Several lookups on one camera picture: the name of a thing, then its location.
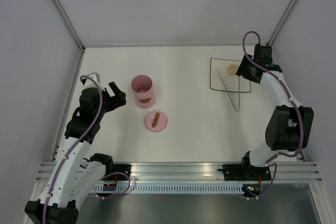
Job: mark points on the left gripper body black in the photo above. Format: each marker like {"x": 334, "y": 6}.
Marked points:
{"x": 108, "y": 104}

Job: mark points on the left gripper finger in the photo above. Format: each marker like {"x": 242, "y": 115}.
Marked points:
{"x": 119, "y": 98}
{"x": 104, "y": 93}

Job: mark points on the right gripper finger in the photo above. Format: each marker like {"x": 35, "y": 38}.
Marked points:
{"x": 255, "y": 79}
{"x": 244, "y": 69}

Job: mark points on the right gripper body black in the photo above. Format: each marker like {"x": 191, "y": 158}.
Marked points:
{"x": 252, "y": 62}

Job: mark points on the metal tongs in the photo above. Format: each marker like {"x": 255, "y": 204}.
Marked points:
{"x": 236, "y": 105}

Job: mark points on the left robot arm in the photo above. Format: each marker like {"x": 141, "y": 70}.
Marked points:
{"x": 62, "y": 197}

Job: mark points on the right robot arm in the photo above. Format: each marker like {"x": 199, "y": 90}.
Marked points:
{"x": 288, "y": 129}

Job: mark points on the pink cylindrical lunch box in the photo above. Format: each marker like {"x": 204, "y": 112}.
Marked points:
{"x": 143, "y": 100}

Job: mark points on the pink lunch box lid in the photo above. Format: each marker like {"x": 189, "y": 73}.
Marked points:
{"x": 156, "y": 121}

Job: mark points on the white square plate black rim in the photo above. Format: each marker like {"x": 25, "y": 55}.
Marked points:
{"x": 231, "y": 82}

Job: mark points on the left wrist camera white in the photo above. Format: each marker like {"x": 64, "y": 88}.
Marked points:
{"x": 91, "y": 80}

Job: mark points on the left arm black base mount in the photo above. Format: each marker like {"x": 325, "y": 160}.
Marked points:
{"x": 121, "y": 168}

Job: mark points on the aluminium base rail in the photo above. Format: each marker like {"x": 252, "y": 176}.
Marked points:
{"x": 210, "y": 172}

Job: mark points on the white slotted cable duct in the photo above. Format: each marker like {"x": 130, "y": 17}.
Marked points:
{"x": 185, "y": 188}

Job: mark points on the left aluminium frame post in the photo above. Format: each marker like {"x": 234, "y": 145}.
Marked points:
{"x": 65, "y": 18}

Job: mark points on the aluminium frame post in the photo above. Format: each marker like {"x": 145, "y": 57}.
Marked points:
{"x": 65, "y": 18}
{"x": 284, "y": 17}

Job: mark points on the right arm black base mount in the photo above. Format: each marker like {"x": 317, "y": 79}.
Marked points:
{"x": 232, "y": 172}

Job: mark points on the right aluminium frame post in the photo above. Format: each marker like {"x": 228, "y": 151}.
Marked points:
{"x": 284, "y": 17}

